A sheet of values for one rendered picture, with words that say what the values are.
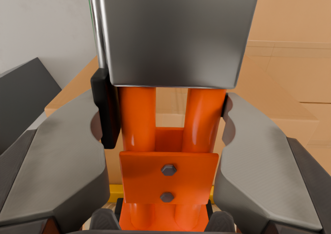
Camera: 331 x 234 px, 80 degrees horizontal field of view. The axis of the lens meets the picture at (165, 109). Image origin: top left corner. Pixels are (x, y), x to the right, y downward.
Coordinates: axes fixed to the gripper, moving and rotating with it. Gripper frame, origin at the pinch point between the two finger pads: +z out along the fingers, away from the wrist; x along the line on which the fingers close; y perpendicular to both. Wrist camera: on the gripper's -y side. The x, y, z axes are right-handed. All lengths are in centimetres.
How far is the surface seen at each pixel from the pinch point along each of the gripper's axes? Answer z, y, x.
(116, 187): 11.3, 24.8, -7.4
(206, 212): -0.2, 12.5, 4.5
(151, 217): -1.4, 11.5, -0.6
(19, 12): 107, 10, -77
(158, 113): 12.9, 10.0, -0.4
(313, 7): 52, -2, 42
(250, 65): 35.8, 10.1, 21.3
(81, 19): 107, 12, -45
